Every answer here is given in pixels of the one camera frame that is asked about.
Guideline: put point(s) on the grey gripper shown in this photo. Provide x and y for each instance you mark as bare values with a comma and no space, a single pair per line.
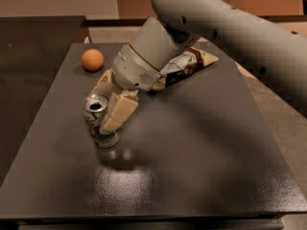
133,68

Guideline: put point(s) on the silver green 7up can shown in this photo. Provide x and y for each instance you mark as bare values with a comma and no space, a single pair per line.
94,112

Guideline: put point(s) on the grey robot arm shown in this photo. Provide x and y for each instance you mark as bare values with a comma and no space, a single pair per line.
274,54

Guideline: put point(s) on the orange fruit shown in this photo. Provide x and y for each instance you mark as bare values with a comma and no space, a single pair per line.
92,60

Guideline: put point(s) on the brown white chip bag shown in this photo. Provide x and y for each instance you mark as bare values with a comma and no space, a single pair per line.
184,66

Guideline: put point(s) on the black side table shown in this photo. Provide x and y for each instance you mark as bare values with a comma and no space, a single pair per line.
32,50

